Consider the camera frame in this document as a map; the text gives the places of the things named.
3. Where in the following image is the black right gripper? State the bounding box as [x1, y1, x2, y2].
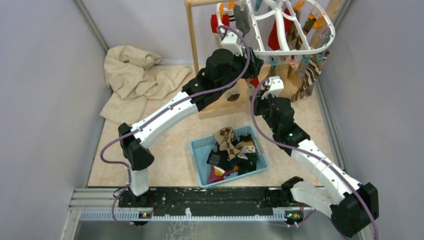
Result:
[249, 89, 280, 134]

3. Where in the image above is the grey red reindeer sock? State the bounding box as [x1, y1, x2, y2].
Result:
[246, 77, 259, 101]

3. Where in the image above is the brown green argyle sock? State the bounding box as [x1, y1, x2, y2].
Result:
[213, 127, 246, 161]

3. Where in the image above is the black blue white sock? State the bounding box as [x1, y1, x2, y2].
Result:
[206, 142, 236, 171]

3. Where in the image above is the light blue plastic basket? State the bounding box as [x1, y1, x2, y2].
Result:
[189, 125, 269, 189]

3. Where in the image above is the maroon pink sock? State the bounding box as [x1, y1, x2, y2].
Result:
[207, 166, 234, 184]

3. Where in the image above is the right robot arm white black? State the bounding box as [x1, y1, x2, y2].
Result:
[251, 90, 380, 240]

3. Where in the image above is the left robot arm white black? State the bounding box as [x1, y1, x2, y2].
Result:
[118, 48, 264, 207]

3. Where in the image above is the white plastic sock hanger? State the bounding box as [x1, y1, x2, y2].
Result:
[210, 0, 336, 56]

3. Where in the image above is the pink hanger clip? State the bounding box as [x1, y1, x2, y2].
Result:
[285, 55, 297, 69]

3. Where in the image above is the brown tan striped sock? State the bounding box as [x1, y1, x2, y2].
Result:
[266, 63, 278, 78]

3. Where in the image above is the red and cream sock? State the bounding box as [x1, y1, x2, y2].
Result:
[267, 17, 292, 51]

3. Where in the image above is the cream brown patch sock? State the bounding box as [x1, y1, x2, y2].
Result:
[223, 83, 240, 102]

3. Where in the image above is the grey ankle sock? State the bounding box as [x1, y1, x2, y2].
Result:
[233, 3, 251, 37]

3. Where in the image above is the brown white striped sock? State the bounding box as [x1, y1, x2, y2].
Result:
[290, 52, 329, 103]

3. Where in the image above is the white black striped sock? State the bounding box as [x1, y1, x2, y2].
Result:
[210, 13, 235, 34]

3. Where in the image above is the beige crumpled cloth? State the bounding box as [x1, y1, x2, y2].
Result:
[100, 45, 193, 124]

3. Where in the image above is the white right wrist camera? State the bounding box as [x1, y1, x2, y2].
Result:
[261, 76, 284, 100]

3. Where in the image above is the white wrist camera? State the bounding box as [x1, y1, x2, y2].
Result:
[261, 76, 284, 100]
[219, 29, 245, 57]

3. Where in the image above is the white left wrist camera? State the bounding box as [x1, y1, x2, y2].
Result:
[219, 29, 245, 57]

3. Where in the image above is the wooden hanger stand frame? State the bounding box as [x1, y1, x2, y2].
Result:
[184, 0, 343, 119]

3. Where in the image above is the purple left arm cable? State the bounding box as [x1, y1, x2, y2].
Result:
[99, 25, 251, 229]

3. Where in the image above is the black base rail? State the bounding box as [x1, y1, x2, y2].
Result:
[71, 186, 316, 228]

